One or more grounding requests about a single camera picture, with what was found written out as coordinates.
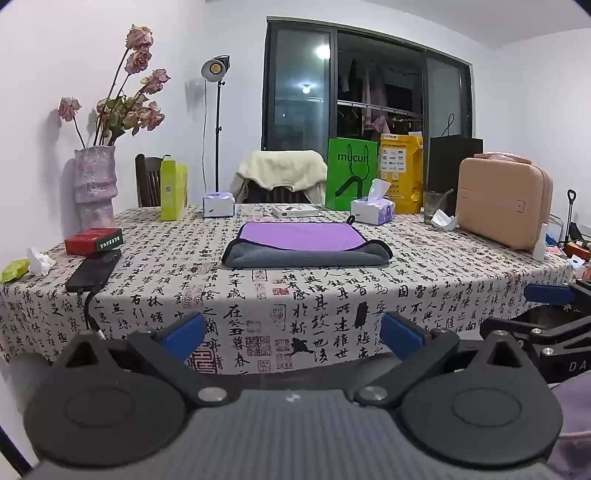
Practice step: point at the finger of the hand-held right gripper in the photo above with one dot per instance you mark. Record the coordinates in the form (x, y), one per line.
(547, 293)
(512, 333)

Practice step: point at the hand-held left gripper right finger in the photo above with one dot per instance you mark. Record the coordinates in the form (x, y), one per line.
(400, 333)

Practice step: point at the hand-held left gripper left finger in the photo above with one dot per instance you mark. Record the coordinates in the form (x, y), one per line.
(183, 333)

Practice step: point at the purple and grey towel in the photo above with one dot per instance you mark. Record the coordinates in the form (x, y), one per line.
(304, 244)

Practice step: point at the small white bottle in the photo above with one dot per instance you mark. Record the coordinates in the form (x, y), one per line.
(540, 247)

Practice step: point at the calligraphy print tablecloth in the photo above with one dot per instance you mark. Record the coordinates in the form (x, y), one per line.
(184, 277)

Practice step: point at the person's purple clothing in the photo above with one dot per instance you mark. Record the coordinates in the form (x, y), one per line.
(572, 438)

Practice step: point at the pink hard case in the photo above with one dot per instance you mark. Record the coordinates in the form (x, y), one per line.
(503, 203)

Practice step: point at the black smartphone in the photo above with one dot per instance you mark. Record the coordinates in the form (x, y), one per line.
(94, 271)

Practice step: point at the small white plastic object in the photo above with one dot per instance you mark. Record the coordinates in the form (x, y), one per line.
(444, 220)

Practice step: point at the white tissue box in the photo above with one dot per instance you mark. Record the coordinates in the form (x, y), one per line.
(373, 211)
(218, 205)

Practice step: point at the red and green box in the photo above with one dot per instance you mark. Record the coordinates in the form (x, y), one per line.
(92, 240)

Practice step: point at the clear drinking glass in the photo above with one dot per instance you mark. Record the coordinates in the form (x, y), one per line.
(433, 203)

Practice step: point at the yellow-green box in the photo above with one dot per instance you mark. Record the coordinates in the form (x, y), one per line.
(173, 194)

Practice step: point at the yellow printed bag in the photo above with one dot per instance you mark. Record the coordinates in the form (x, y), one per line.
(407, 184)

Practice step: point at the dark wooden chair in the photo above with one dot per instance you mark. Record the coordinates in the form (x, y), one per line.
(147, 181)

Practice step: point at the crumpled white tissue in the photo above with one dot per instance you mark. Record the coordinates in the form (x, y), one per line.
(40, 262)

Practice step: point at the green paper shopping bag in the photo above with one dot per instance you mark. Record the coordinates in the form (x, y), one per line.
(341, 184)

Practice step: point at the flat white box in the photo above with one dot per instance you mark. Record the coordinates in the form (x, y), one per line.
(295, 211)

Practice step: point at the black paper bag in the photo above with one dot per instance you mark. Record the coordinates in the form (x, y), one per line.
(445, 166)

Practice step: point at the pink textured vase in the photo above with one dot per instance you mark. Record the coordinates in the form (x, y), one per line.
(94, 184)

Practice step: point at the green snack packet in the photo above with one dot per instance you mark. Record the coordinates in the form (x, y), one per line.
(14, 271)

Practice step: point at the cream fluffy blanket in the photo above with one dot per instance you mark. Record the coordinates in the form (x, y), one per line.
(281, 168)

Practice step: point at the hanging pink garment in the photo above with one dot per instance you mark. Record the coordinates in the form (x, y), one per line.
(369, 92)

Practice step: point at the black framed sliding glass door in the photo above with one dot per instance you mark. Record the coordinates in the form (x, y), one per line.
(300, 92)

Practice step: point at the studio floor lamp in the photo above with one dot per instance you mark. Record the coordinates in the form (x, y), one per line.
(215, 68)

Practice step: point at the dried pink roses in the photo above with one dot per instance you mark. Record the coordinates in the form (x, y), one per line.
(138, 39)

